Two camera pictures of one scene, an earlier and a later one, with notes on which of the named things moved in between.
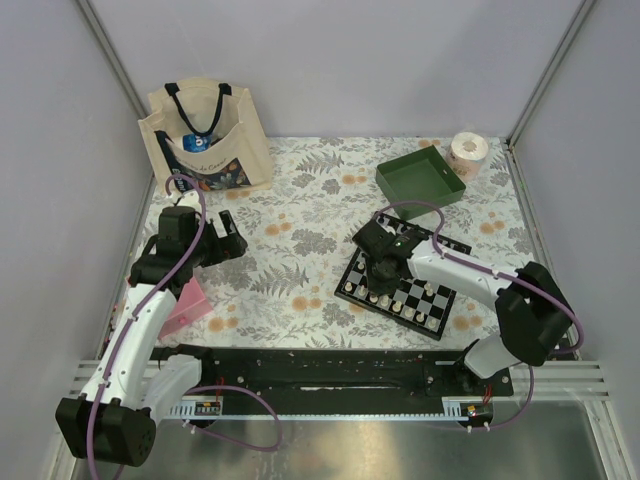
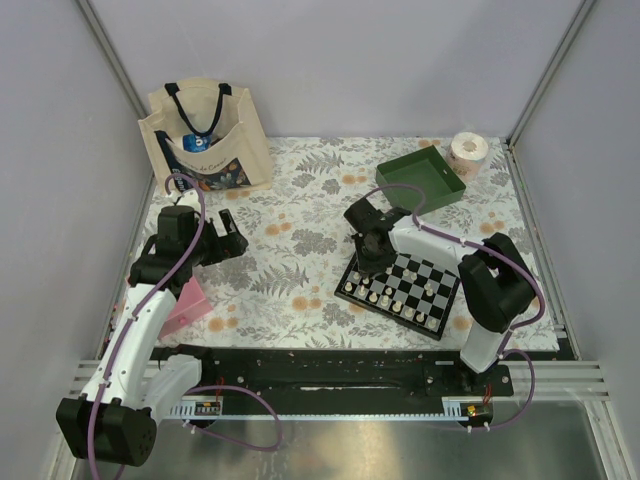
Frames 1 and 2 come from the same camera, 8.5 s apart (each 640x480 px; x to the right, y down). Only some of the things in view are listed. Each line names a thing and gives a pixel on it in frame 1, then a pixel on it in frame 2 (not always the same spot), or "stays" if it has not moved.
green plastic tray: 422,176 stays
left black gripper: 225,248 stays
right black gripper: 379,288 → 365,266
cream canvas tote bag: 210,129 stays
